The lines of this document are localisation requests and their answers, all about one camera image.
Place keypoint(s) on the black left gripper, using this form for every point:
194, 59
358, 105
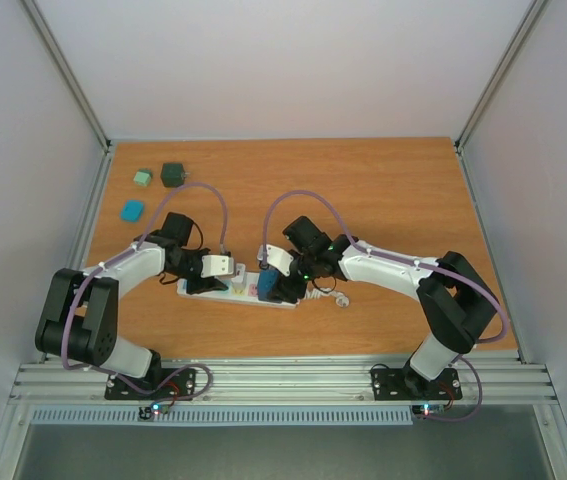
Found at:
210, 284

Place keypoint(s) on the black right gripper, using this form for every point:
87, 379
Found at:
289, 290

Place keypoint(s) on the dark blue cube adapter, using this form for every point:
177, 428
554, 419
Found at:
266, 286

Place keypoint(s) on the white multi-socket power strip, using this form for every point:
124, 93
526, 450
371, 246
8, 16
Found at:
247, 296

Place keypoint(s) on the white USB charger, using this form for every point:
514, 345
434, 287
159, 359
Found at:
239, 280

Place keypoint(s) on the light blue plug adapter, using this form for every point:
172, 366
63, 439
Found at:
132, 211

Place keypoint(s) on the dark green cube adapter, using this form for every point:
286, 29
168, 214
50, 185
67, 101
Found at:
173, 175

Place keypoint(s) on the light green plug adapter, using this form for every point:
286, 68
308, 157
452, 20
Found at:
143, 177

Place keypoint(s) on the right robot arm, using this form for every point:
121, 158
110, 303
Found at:
456, 303

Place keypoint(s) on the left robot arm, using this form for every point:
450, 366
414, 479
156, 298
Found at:
79, 319

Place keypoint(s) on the left controller board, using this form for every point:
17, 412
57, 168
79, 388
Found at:
153, 411

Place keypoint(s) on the controller board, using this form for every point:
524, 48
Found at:
153, 411
429, 409

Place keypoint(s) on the right controller board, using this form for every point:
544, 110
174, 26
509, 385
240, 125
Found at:
429, 409

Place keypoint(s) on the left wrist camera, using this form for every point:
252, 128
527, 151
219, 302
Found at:
217, 266

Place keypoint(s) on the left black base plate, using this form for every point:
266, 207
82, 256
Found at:
158, 384

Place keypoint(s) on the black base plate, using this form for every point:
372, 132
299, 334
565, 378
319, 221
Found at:
158, 384
399, 384

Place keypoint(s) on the grey slotted cable duct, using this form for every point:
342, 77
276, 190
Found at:
224, 416

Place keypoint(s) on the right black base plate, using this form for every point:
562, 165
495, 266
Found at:
399, 384

